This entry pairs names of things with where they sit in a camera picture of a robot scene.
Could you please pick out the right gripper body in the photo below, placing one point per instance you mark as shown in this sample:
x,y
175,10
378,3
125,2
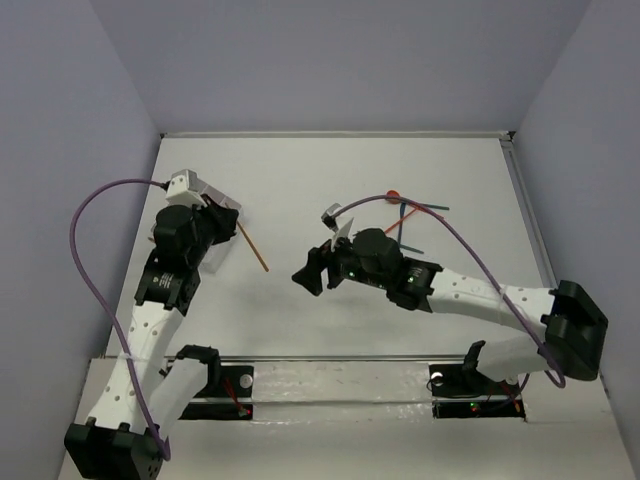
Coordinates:
x,y
343,263

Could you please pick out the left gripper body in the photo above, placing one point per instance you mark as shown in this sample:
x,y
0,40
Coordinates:
x,y
220,218

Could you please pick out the wooden chopstick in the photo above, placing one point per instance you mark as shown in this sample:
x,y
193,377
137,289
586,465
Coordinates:
x,y
253,247

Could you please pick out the orange plastic chopstick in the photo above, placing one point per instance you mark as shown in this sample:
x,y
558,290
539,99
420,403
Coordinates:
x,y
400,221

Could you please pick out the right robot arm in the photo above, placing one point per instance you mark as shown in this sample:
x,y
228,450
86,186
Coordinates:
x,y
562,329

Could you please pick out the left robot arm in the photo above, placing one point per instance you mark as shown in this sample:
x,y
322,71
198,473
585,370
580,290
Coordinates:
x,y
126,433

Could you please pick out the teal plastic knife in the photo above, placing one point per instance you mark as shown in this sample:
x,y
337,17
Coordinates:
x,y
411,249

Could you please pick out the white divided organizer tray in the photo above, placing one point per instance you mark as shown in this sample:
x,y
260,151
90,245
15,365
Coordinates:
x,y
216,254

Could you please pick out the dark blue plastic chopstick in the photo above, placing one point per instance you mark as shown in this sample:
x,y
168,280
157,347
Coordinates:
x,y
402,211

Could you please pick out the teal plastic chopstick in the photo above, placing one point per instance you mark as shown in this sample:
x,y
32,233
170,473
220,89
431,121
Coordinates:
x,y
426,205

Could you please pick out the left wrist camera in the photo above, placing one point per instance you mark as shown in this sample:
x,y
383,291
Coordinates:
x,y
185,188

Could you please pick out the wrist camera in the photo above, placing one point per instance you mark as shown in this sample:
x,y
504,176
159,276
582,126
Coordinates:
x,y
185,188
340,226

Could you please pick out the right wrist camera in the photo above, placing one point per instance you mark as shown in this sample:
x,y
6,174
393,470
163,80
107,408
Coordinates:
x,y
340,226

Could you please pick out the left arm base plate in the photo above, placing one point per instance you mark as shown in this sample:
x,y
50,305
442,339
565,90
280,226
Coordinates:
x,y
230,399

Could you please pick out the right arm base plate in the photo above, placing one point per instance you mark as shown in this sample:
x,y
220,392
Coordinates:
x,y
456,397

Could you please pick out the aluminium table rail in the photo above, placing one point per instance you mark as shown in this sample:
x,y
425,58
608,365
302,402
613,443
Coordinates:
x,y
535,235

